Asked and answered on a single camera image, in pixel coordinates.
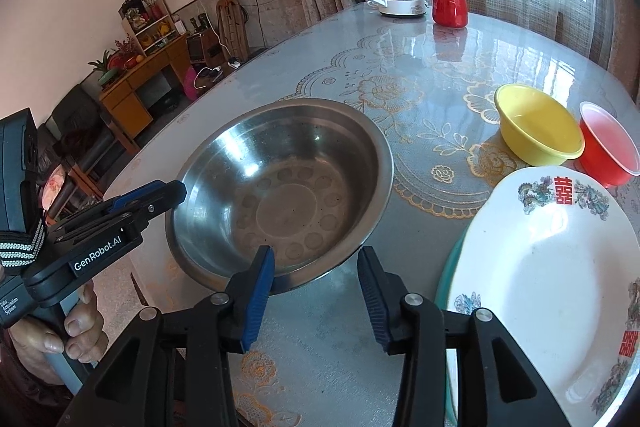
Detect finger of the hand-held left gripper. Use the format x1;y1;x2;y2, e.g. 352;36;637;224
50;204;151;243
102;179;188;220

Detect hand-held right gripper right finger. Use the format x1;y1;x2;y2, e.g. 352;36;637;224
357;246;571;427

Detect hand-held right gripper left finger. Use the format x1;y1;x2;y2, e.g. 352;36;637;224
57;245;277;427

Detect teal plastic plate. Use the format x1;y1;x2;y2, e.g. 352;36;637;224
434;227;467;427

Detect stainless steel bowl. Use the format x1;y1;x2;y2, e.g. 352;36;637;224
165;98;395;294

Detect large white dragon print plate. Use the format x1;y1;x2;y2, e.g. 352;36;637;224
445;167;640;427

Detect yellow plastic bowl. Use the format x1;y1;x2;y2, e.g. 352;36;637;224
494;83;586;166

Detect red disposable plastic bowl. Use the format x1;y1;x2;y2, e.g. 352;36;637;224
577;101;640;188

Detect person's left hand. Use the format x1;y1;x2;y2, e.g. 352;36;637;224
9;283;108;364

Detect dark wooden chair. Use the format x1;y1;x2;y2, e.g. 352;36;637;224
47;84;141;212

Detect wooden desk cabinet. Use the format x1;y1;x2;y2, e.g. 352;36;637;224
98;32;193;155

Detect pink bag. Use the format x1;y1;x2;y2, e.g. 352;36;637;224
181;66;200;100

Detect green potted plant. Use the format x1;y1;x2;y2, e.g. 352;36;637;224
87;49;121;88

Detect dark low table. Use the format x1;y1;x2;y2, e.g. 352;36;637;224
197;47;266;84

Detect black speaker box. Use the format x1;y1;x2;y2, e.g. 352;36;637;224
186;31;221;62

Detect small shelf with ornaments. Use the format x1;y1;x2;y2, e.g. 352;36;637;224
118;0;176;58

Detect brown folded wooden chair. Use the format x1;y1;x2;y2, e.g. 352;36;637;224
216;0;249;60

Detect red mug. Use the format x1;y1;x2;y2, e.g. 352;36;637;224
432;0;469;28

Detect white power strip cable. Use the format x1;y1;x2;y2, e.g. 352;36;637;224
194;61;242;90

